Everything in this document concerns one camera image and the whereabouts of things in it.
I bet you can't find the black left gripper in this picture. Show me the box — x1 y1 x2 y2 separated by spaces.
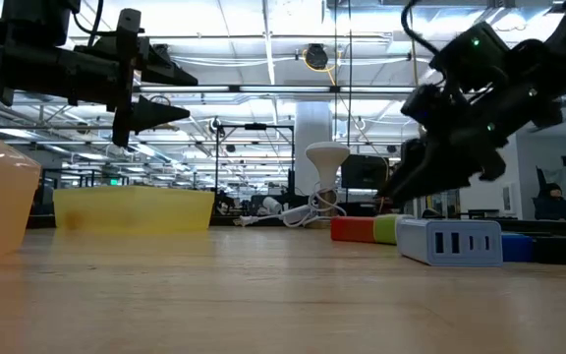
0 7 199 148

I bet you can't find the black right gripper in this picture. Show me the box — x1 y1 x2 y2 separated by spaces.
375 41 564 207

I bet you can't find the green white plug adapter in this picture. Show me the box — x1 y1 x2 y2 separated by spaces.
372 213 415 246

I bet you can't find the white USB charger hub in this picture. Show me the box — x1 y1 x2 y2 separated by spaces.
395 218 504 267

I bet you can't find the red rectangular box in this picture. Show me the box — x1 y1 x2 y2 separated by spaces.
330 215 377 244

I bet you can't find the blue box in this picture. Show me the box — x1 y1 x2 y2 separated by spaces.
501 233 535 264

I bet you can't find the black case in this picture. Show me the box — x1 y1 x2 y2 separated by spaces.
532 235 566 267

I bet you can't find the black monitor on stand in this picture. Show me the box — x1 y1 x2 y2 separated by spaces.
340 154 390 192

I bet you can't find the white mushroom table lamp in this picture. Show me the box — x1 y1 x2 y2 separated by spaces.
304 141 352 230

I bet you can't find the white building column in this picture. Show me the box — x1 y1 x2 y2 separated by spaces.
294 100 334 198

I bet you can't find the yellow translucent plastic bin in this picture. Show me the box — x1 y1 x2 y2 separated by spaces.
52 185 215 233

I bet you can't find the overhead light bar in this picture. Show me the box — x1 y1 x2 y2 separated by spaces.
138 84 417 95

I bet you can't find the person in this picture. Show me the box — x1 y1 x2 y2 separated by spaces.
533 182 566 222

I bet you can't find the white cylinder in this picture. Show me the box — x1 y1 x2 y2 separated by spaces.
261 196 284 215

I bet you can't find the black metal stand frame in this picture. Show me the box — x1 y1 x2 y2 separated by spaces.
213 122 297 198

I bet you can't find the yellow hanging cable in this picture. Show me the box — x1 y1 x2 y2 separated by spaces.
407 0 435 213

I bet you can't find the black hanging cable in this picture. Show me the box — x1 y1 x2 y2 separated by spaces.
346 0 354 148

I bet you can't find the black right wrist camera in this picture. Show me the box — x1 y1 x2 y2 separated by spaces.
429 22 510 94

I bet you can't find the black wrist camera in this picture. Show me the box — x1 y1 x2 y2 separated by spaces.
429 22 510 94
1 0 82 46

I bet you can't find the white lamp power cord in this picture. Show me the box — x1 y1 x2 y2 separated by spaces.
233 184 348 229

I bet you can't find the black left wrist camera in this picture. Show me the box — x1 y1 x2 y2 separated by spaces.
1 0 82 46

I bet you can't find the black table frame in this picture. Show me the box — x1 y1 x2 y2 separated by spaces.
26 213 566 238

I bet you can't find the black ceiling cable reel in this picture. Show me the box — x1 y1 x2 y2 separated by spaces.
304 42 330 72

